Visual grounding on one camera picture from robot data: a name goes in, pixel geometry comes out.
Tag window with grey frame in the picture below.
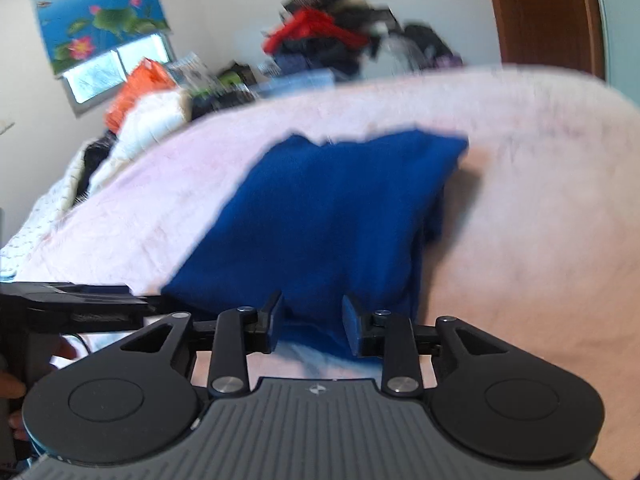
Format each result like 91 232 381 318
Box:
60 32 177 118

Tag clear plastic bag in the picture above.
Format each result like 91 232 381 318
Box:
375 35 426 78

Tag person's left hand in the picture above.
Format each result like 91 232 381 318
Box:
0 336 79 442

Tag white script print quilt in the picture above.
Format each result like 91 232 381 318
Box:
0 152 96 281

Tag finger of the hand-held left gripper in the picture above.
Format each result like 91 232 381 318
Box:
75 284 168 333

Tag white puffer jacket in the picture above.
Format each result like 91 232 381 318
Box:
90 91 193 186

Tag pile of dark clothes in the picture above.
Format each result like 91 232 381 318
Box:
262 0 461 83

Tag light blue folded blanket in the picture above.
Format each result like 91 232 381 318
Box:
257 71 335 98

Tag pink fleece blanket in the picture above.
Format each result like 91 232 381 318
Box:
0 64 640 480

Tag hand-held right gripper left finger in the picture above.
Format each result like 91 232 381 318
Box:
121 290 286 398

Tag red garment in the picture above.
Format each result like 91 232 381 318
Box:
263 8 368 53

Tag lotus print window blind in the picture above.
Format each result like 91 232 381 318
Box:
27 0 173 77

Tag brown wooden door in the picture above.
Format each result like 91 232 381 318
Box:
481 0 607 81

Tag blue knit sweater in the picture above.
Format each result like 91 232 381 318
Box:
161 129 470 361

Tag black zebra print clothes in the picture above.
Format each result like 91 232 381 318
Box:
72 132 118 206

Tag orange plastic bag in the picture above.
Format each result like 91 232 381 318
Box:
104 58 176 133

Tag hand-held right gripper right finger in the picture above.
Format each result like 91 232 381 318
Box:
341 292 507 398

